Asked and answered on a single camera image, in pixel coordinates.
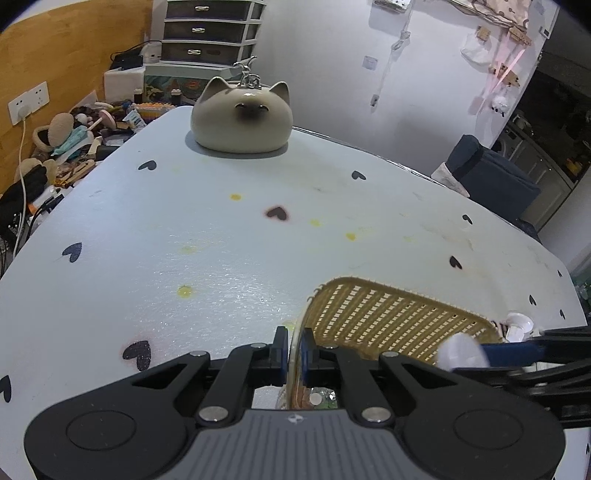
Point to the white cloth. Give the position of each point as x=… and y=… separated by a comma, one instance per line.
x=450, y=177

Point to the kitchen base cabinets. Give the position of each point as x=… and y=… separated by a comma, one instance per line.
x=545, y=180

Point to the printed blanket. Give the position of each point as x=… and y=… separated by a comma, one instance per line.
x=494, y=11

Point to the wall card holder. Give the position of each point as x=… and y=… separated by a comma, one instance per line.
x=391, y=3

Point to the white hanging bag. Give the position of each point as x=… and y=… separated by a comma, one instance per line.
x=475, y=48

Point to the plastic drawer unit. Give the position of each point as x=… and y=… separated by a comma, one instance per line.
x=212, y=30

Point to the white round object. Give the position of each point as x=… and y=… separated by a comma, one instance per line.
x=461, y=353

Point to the dark blue chair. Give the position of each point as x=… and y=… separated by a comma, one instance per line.
x=489, y=177

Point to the wall socket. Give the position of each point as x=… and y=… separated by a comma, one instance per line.
x=28, y=102

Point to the teal face mask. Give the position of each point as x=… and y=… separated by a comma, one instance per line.
x=69, y=141

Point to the washing machine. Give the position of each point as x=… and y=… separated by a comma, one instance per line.
x=505, y=138

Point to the cat-shaped ceramic pot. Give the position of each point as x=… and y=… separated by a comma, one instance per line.
x=240, y=117

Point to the wall switch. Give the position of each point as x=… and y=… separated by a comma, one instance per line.
x=370, y=62

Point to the beige plush toy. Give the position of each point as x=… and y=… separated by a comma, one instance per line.
x=55, y=131

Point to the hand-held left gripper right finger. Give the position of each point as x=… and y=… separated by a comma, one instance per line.
x=308, y=357

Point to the white storage box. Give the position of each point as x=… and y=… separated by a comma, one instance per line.
x=123, y=83

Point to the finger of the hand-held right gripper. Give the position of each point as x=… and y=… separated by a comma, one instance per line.
x=512, y=353
x=563, y=392

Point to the yellow plastic basket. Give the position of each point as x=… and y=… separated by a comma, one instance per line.
x=392, y=314

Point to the sheep plush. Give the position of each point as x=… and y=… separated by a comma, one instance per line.
x=499, y=104

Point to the painted cabinet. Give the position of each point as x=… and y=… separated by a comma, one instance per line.
x=184, y=85

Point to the silver metal figurine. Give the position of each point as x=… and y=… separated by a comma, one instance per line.
x=247, y=71

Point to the black cloth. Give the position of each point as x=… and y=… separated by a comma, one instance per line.
x=23, y=194

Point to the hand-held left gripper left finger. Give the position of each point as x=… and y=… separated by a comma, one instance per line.
x=278, y=357

